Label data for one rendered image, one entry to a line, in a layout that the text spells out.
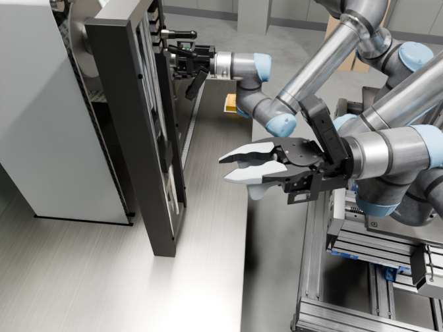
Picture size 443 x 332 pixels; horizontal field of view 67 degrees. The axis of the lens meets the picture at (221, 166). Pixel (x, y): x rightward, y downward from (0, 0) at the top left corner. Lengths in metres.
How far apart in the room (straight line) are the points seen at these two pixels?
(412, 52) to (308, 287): 0.99
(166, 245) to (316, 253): 0.98
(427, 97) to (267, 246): 1.31
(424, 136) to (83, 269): 0.72
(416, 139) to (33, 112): 0.64
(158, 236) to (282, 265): 1.17
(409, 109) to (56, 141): 0.67
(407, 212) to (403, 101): 0.40
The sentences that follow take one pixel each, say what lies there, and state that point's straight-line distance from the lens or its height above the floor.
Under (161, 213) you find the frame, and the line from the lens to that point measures 0.66.
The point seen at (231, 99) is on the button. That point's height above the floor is 0.92.
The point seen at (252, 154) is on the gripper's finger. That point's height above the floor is 1.23.
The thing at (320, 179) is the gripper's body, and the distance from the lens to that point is 0.54.
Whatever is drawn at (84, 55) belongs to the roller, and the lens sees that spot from 0.64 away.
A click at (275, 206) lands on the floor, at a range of 2.01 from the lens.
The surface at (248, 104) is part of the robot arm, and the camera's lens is 0.98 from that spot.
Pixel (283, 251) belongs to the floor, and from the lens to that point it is 1.86.
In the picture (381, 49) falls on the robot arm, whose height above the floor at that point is 1.03.
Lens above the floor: 1.61
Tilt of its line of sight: 47 degrees down
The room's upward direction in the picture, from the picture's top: straight up
